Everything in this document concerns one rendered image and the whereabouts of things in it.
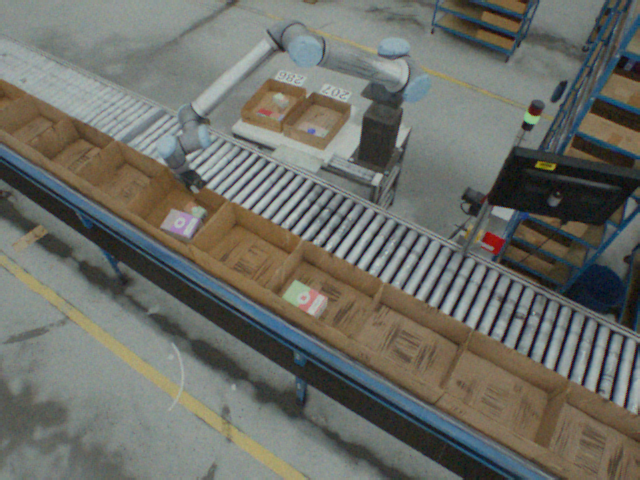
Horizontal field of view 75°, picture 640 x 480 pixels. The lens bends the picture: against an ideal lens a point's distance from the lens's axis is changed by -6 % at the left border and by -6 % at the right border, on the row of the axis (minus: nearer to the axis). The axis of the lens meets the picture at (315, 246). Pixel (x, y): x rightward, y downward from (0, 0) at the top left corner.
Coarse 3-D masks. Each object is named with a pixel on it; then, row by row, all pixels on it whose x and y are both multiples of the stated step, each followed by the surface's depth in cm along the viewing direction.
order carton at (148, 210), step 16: (160, 176) 210; (144, 192) 205; (160, 192) 215; (176, 192) 221; (208, 192) 205; (128, 208) 200; (144, 208) 210; (160, 208) 217; (176, 208) 216; (208, 208) 216; (144, 224) 198; (160, 224) 212; (160, 240) 204; (176, 240) 188; (192, 256) 194
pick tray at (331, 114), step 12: (312, 96) 286; (324, 96) 283; (300, 108) 278; (312, 108) 288; (324, 108) 288; (336, 108) 285; (348, 108) 275; (288, 120) 269; (300, 120) 280; (312, 120) 281; (324, 120) 281; (336, 120) 281; (288, 132) 268; (300, 132) 263; (336, 132) 272; (312, 144) 266; (324, 144) 262
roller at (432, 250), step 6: (432, 246) 227; (438, 246) 228; (426, 252) 225; (432, 252) 224; (426, 258) 222; (432, 258) 224; (420, 264) 220; (426, 264) 220; (420, 270) 218; (414, 276) 216; (420, 276) 216; (408, 282) 215; (414, 282) 214; (408, 288) 212; (414, 288) 213
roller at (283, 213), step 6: (306, 186) 248; (312, 186) 252; (300, 192) 246; (306, 192) 248; (294, 198) 243; (300, 198) 245; (288, 204) 240; (294, 204) 242; (282, 210) 238; (288, 210) 239; (276, 216) 235; (282, 216) 236; (276, 222) 233
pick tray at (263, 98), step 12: (264, 84) 289; (276, 84) 293; (288, 84) 289; (252, 96) 281; (264, 96) 294; (288, 96) 295; (300, 96) 281; (252, 108) 286; (264, 108) 287; (276, 108) 287; (288, 108) 287; (252, 120) 274; (264, 120) 270; (276, 120) 266; (276, 132) 274
